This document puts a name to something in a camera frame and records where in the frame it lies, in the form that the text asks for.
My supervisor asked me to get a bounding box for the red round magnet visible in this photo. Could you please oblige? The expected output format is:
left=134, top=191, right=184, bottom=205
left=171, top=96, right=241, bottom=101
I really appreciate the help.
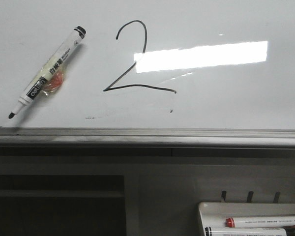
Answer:
left=45, top=71, right=64, bottom=93

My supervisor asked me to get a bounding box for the black white whiteboard marker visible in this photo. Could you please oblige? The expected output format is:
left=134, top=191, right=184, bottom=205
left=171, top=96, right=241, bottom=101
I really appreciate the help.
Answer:
left=8, top=26, right=87, bottom=119

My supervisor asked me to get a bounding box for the white whiteboard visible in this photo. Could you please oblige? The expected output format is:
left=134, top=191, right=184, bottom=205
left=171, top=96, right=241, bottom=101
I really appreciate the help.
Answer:
left=0, top=0, right=295, bottom=129

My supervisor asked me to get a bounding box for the grey aluminium whiteboard ledge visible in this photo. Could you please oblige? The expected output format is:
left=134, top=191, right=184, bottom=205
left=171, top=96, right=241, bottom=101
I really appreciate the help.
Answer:
left=0, top=127, right=295, bottom=148

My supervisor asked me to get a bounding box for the white marker tray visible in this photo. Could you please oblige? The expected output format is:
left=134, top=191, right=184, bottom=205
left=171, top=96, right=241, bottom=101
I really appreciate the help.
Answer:
left=198, top=202, right=295, bottom=236

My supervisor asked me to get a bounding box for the black capped marker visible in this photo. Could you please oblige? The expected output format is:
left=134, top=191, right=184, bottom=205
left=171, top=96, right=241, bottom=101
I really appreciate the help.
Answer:
left=205, top=227, right=287, bottom=236

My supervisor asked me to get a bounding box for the red capped marker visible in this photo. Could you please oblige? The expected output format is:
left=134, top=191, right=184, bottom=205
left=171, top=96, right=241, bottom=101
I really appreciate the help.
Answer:
left=225, top=215, right=295, bottom=228

